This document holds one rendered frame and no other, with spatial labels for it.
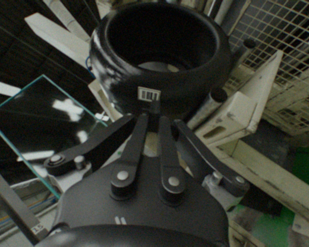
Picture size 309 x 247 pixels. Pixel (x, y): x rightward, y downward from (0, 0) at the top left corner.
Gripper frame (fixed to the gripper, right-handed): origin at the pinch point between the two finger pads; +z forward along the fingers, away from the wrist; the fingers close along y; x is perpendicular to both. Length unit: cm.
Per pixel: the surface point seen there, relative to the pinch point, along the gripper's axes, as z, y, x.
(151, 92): 14.4, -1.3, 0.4
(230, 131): 10.5, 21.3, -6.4
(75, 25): 127, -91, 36
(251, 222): 33, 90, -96
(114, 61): 20.5, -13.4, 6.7
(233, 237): 15, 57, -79
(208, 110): 15.2, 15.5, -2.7
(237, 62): 34.1, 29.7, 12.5
